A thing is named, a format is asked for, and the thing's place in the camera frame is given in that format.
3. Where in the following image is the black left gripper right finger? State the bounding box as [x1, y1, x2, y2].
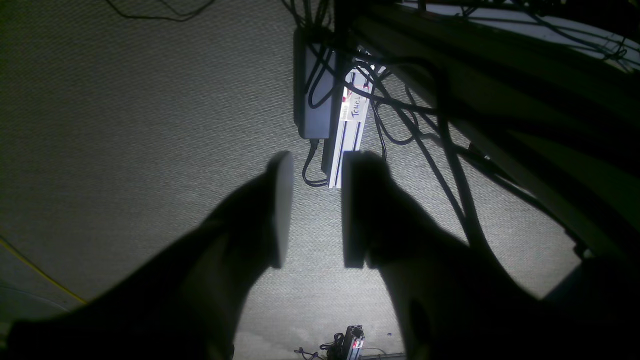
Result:
[342, 152, 639, 360]

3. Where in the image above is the grey power supply box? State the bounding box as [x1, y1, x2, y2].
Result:
[293, 28, 336, 140]

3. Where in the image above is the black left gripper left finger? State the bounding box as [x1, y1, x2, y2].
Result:
[1, 152, 294, 360]

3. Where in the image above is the yellow cable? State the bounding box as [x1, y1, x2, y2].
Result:
[0, 235, 88, 305]

